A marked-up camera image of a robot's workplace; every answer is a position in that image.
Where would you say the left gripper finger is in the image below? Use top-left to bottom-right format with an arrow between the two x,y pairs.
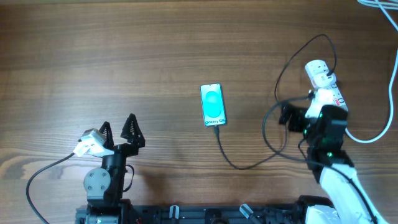
99,121 -> 114,149
121,113 -> 146,148

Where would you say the black USB charging cable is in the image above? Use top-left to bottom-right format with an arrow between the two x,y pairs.
213,33 -> 338,170

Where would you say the turquoise Galaxy S25 smartphone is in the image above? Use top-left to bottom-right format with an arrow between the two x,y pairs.
200,83 -> 226,126

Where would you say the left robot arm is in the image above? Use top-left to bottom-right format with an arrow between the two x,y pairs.
75,113 -> 145,223

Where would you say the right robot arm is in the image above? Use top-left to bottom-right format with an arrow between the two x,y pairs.
279,103 -> 386,223

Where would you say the white USB charger plug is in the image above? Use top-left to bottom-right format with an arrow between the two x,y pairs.
312,73 -> 336,89

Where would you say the white power strip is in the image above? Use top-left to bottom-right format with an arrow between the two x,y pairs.
305,60 -> 348,111

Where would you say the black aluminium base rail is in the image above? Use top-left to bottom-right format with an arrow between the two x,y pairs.
75,203 -> 305,224

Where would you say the white power strip cord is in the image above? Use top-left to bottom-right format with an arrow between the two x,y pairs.
344,48 -> 398,144

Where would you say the white cables top right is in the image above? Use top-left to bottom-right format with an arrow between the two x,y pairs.
356,0 -> 398,24

